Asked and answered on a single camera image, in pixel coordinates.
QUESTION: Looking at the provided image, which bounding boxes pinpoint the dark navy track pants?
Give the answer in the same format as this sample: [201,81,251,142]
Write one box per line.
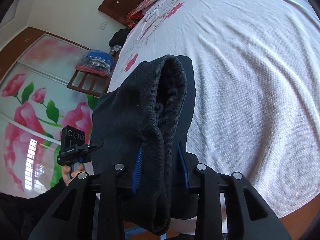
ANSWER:
[91,55,196,235]

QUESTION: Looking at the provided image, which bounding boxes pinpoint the left forearm black sleeve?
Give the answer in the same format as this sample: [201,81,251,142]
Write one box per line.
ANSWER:
[1,179,66,239]

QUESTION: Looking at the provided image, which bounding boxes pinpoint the black clothing pile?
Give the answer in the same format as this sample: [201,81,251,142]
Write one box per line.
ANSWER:
[108,28,131,55]

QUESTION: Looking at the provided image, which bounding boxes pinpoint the person left hand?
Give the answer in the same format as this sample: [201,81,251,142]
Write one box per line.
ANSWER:
[61,164,86,186]

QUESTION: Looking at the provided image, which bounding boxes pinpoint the blue plastic stool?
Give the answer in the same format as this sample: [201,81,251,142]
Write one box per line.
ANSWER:
[125,226,167,240]

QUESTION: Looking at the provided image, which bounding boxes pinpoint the floral sliding wardrobe door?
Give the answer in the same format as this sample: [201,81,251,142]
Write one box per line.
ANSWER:
[1,34,98,198]

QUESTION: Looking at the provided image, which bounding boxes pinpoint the wooden chair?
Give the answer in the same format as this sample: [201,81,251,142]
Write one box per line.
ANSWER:
[67,70,112,98]

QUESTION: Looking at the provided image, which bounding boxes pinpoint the bagged blue red clothes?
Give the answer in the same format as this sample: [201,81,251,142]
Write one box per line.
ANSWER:
[75,50,114,76]

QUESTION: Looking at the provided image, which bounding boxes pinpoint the bed with white floral sheet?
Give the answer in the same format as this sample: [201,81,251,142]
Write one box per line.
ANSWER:
[107,0,320,234]

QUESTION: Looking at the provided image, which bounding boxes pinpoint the white wall switch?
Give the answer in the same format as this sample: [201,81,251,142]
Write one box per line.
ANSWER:
[99,21,108,30]

